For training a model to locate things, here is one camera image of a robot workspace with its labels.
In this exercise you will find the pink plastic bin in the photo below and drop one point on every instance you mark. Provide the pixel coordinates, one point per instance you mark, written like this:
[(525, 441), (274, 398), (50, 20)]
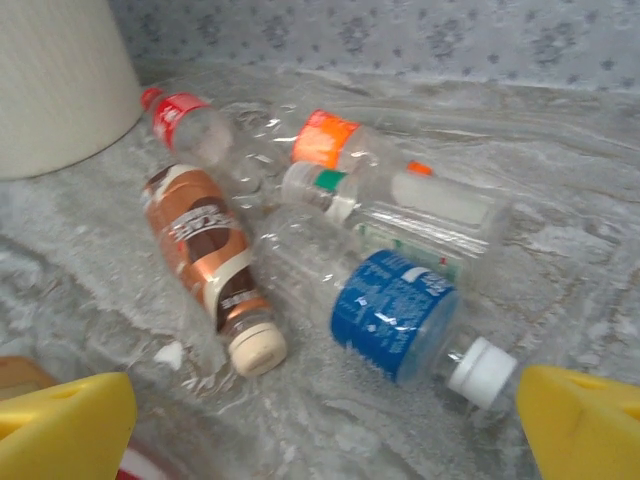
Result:
[(60, 85)]

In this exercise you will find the red label clear bottle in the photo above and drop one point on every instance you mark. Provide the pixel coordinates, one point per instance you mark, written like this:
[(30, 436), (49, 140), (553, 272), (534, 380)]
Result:
[(175, 112)]

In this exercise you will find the blue label bottle white cap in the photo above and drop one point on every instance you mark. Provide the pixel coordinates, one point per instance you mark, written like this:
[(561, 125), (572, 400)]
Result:
[(395, 310)]

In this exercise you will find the orange label clear bottle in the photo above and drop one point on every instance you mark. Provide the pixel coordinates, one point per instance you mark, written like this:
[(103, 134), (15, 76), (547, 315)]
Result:
[(325, 137)]

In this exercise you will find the clear bottle green cap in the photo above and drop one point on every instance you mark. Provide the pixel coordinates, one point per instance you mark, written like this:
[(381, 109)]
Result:
[(330, 180)]

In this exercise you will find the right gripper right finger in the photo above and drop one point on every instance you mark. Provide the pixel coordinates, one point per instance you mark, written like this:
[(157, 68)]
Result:
[(585, 430)]

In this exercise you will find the clear bottle white cap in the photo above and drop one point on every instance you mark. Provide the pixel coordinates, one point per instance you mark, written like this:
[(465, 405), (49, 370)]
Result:
[(440, 200)]

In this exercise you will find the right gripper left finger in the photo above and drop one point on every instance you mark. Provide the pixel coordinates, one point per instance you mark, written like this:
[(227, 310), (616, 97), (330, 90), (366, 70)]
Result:
[(65, 430)]

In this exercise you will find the brown coffee bottle beige cap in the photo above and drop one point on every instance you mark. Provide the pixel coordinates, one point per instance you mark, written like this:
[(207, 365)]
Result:
[(195, 235)]

